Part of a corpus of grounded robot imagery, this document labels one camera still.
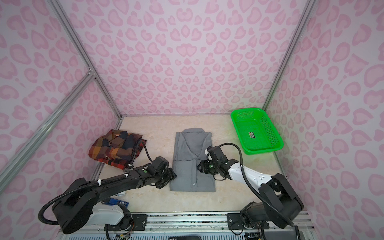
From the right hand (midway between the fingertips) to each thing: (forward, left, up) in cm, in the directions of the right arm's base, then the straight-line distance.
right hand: (200, 167), depth 84 cm
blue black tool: (-19, +43, -1) cm, 47 cm away
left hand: (-4, +14, -3) cm, 15 cm away
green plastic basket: (+31, -40, -8) cm, 51 cm away
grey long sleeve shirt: (+19, +6, -7) cm, 21 cm away
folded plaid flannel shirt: (+10, +51, +2) cm, 52 cm away
